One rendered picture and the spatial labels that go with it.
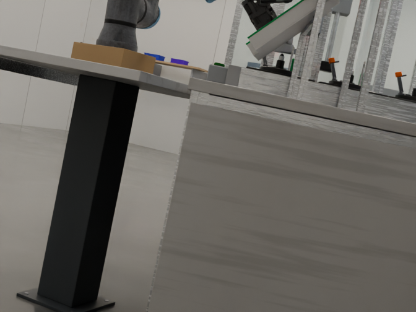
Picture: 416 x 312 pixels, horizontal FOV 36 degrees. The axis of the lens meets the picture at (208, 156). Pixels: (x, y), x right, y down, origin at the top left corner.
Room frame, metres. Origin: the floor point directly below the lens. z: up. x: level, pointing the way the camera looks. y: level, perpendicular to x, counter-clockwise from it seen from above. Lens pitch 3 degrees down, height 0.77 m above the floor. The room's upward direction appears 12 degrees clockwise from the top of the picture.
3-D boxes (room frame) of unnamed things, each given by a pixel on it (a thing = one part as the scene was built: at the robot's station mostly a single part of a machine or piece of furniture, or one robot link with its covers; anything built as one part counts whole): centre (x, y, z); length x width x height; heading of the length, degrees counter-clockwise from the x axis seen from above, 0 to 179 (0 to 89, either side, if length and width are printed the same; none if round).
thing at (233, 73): (2.59, -0.04, 0.91); 0.89 x 0.06 x 0.11; 179
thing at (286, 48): (2.31, -0.20, 1.09); 0.08 x 0.04 x 0.07; 89
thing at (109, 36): (2.32, 0.41, 0.99); 0.15 x 0.15 x 0.10
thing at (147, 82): (2.30, 0.36, 0.84); 0.90 x 0.70 x 0.03; 155
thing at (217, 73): (2.40, 0.03, 0.93); 0.21 x 0.07 x 0.06; 179
